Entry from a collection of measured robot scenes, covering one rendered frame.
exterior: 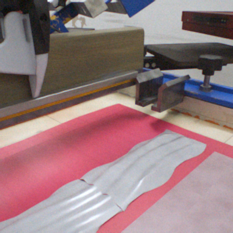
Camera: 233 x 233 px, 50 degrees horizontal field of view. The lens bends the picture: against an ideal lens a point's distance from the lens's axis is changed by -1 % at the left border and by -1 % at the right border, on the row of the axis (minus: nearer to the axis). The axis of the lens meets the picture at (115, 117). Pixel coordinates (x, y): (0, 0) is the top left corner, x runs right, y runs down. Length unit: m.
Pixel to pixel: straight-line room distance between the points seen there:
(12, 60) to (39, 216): 0.15
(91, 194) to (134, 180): 0.05
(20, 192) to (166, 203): 0.16
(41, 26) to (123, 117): 0.24
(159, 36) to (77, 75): 2.29
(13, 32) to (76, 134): 0.18
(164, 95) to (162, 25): 2.19
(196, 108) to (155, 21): 2.21
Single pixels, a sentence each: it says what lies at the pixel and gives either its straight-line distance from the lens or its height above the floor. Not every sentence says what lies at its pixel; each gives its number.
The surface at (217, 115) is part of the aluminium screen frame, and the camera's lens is 0.45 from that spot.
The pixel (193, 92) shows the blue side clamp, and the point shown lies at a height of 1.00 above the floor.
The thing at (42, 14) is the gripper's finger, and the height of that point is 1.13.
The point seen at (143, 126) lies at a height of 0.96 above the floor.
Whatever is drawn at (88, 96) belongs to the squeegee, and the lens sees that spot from 0.38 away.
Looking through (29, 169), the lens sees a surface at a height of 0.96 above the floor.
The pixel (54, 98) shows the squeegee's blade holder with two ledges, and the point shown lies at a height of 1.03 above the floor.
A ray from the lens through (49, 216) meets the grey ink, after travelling 0.26.
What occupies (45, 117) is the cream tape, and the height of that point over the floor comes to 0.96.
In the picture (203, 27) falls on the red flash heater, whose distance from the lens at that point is 1.26.
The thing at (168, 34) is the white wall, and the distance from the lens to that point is 2.56.
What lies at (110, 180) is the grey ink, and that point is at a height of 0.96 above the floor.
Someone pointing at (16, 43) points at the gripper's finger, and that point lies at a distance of 0.28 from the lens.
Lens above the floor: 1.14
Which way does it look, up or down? 25 degrees down
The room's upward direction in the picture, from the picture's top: 1 degrees clockwise
